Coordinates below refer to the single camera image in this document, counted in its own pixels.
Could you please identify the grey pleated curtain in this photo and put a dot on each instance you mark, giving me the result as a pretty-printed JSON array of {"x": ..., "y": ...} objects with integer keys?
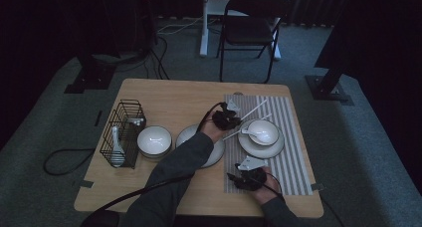
[{"x": 315, "y": 4}]

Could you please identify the white plate with dark rim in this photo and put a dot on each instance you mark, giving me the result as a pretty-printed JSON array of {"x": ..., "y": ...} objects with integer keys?
[
  {"x": 185, "y": 137},
  {"x": 262, "y": 151}
]

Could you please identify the grey tape piece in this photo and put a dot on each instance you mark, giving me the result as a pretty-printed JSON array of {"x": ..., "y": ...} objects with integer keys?
[
  {"x": 87, "y": 183},
  {"x": 317, "y": 187}
]

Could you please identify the dark strip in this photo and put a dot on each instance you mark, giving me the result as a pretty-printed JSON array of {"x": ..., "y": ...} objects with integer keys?
[{"x": 98, "y": 118}]

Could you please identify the white desk frame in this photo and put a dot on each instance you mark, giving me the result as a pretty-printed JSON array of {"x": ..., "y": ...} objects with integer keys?
[{"x": 204, "y": 38}]

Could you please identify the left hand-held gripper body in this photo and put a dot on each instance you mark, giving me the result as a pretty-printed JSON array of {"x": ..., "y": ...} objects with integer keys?
[{"x": 222, "y": 119}]

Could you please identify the dark drape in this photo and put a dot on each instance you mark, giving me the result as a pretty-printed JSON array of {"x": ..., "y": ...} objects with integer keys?
[
  {"x": 381, "y": 54},
  {"x": 33, "y": 54}
]

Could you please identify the black metal stand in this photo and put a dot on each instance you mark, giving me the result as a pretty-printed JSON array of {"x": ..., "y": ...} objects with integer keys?
[
  {"x": 326, "y": 87},
  {"x": 89, "y": 81}
]

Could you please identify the person's dark clothed leg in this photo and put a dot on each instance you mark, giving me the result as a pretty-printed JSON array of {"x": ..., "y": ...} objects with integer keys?
[{"x": 99, "y": 219}]

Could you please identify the white bowl with dark rim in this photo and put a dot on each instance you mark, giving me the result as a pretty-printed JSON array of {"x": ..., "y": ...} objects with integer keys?
[
  {"x": 155, "y": 157},
  {"x": 154, "y": 140},
  {"x": 267, "y": 129}
]

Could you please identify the person's left hand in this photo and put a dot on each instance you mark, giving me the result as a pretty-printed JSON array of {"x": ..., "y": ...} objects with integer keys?
[{"x": 210, "y": 132}]

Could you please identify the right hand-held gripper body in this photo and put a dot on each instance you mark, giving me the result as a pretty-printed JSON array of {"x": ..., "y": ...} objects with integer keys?
[{"x": 251, "y": 163}]

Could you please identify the person's right hand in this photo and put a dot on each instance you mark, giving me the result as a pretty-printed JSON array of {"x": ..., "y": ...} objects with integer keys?
[{"x": 268, "y": 193}]

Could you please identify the black folding chair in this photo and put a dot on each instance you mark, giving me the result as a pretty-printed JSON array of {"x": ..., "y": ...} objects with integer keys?
[{"x": 249, "y": 29}]

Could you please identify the grey striped placemat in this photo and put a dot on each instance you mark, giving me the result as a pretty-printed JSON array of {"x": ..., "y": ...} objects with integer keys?
[{"x": 292, "y": 174}]

